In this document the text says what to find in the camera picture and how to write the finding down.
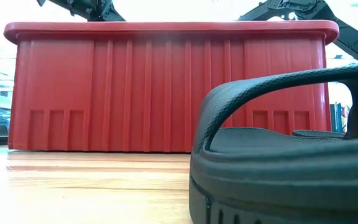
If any red plastic bin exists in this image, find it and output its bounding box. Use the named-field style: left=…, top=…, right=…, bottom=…
left=3, top=20, right=341, bottom=153

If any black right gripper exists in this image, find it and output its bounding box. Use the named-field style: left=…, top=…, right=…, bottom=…
left=237, top=0, right=319, bottom=22

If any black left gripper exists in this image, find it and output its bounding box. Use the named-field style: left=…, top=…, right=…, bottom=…
left=85, top=0, right=126, bottom=22

